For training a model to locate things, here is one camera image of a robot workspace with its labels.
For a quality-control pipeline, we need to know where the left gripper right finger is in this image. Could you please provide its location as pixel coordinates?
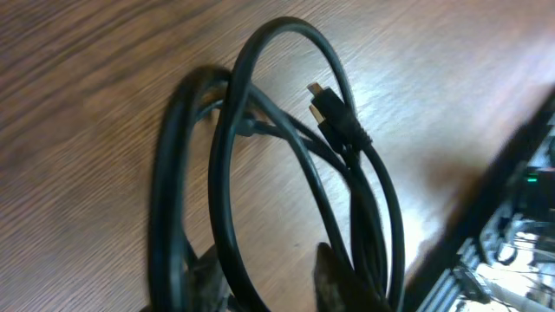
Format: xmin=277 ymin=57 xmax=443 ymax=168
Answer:
xmin=313 ymin=243 xmax=390 ymax=312

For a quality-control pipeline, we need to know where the thin black usb cable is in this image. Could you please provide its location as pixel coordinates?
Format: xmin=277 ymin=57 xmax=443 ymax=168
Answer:
xmin=194 ymin=81 xmax=391 ymax=300

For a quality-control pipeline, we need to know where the thick black cable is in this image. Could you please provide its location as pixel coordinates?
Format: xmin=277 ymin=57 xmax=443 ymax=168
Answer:
xmin=147 ymin=16 xmax=407 ymax=312

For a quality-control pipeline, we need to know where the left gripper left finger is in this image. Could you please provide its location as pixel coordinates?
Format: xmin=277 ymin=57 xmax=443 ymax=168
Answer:
xmin=138 ymin=244 xmax=235 ymax=312

